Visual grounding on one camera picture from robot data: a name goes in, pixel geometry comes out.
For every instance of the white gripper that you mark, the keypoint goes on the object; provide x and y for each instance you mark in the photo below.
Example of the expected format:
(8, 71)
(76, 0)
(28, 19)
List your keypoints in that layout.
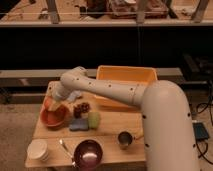
(59, 92)

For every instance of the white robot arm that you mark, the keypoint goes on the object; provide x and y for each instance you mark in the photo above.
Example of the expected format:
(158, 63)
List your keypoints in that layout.
(169, 138)

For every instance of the red bowl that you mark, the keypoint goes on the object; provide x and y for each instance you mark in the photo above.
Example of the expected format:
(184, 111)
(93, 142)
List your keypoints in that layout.
(54, 118)

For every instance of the white bowl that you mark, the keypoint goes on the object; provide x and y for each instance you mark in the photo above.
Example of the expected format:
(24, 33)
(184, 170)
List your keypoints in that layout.
(38, 150)

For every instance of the dark purple bowl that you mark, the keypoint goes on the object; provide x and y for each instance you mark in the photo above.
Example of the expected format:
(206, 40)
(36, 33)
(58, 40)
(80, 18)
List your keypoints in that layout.
(88, 155)

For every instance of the light blue cloth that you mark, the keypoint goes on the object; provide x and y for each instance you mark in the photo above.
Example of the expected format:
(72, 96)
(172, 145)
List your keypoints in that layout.
(74, 96)

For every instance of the brown pine cone toy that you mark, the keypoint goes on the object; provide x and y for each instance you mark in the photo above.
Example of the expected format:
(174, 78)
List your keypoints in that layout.
(80, 108)

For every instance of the metal spoon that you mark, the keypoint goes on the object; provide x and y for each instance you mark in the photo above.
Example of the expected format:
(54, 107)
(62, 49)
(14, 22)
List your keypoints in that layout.
(62, 143)

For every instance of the small metal cup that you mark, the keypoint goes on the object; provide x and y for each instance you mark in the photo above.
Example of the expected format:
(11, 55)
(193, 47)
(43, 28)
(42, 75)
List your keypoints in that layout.
(124, 139)

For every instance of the yellow plastic bin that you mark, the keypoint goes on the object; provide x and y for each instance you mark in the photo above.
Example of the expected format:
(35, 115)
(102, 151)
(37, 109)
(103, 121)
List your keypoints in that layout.
(124, 75)

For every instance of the wooden shelf bench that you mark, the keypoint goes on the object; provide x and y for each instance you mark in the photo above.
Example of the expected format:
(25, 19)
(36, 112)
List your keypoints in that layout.
(30, 78)

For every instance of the black power adapter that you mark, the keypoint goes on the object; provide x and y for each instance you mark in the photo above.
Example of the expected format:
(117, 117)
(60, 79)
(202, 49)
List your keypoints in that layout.
(200, 131)

